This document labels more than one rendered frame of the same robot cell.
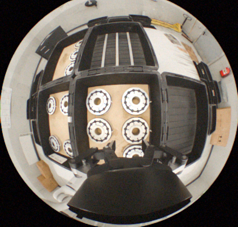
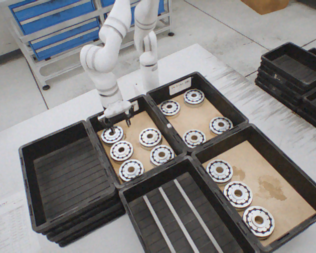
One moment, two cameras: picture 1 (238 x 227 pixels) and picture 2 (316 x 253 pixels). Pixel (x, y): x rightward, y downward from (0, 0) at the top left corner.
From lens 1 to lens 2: 0.82 m
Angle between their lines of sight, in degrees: 41
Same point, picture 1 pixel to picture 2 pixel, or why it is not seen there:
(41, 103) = (234, 115)
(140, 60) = (144, 221)
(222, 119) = not seen: outside the picture
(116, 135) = (136, 143)
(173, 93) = not seen: hidden behind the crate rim
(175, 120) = (83, 179)
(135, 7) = not seen: outside the picture
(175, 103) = (87, 195)
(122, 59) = (165, 212)
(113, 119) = (144, 153)
